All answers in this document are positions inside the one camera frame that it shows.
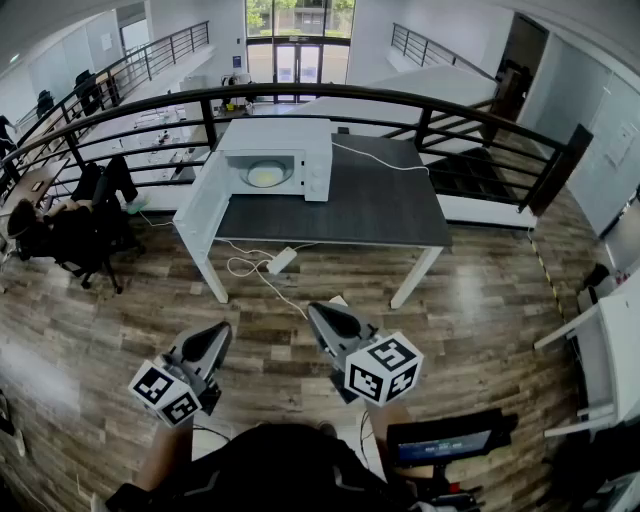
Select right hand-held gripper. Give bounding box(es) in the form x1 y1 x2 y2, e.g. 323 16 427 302
307 303 425 408

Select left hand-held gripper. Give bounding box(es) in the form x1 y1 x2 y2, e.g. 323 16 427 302
128 322 234 428

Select yellow plate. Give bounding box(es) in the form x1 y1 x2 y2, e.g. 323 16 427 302
247 164 284 188

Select white microwave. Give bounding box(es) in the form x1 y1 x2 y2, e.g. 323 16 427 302
172 118 335 274

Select person's left forearm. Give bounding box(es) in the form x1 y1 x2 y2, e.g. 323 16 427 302
135 414 195 494

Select dark table with white legs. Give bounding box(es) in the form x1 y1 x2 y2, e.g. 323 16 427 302
192 132 454 310

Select person's black clothing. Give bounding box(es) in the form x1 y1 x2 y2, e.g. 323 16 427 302
104 422 419 512

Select seated person in black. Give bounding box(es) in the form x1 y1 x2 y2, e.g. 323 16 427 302
14 162 146 295

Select black screen device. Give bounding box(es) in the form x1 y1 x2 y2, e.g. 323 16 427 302
385 408 520 512

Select yellow black floor tape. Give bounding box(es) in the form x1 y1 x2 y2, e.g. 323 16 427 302
528 234 566 321

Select long white table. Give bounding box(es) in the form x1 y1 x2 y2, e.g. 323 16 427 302
74 102 214 186

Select brown wooden desk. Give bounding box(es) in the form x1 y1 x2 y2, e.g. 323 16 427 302
0 158 71 216

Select black curved metal railing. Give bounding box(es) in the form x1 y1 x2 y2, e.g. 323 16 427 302
0 82 594 219

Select coat rack with clothes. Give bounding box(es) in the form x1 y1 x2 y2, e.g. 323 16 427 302
221 72 253 109

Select black bag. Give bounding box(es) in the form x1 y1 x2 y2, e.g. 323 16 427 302
582 263 612 290

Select glass entrance doors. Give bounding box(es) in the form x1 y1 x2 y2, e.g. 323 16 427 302
246 42 351 86

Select white desk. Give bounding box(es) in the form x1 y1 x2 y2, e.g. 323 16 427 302
533 279 640 439

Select black straight metal railing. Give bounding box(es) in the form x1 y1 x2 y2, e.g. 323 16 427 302
391 22 496 81
14 20 211 126

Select large glass window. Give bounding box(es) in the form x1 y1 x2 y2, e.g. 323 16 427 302
246 0 356 39

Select brown wooden door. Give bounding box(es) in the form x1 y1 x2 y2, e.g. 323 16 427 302
497 13 550 121

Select white power strip with cable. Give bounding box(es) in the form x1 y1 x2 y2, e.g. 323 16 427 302
214 238 309 321

